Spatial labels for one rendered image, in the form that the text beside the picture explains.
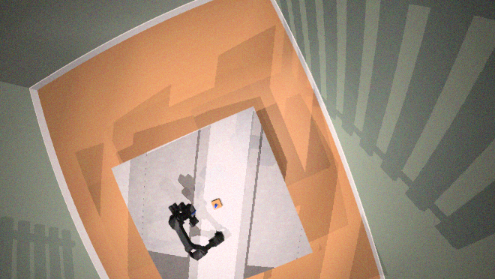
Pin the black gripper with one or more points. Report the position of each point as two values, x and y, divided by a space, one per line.
193 220

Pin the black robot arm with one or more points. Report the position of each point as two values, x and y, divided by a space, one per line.
176 221

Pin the tan wooden block with recessed socket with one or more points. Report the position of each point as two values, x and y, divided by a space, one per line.
218 202

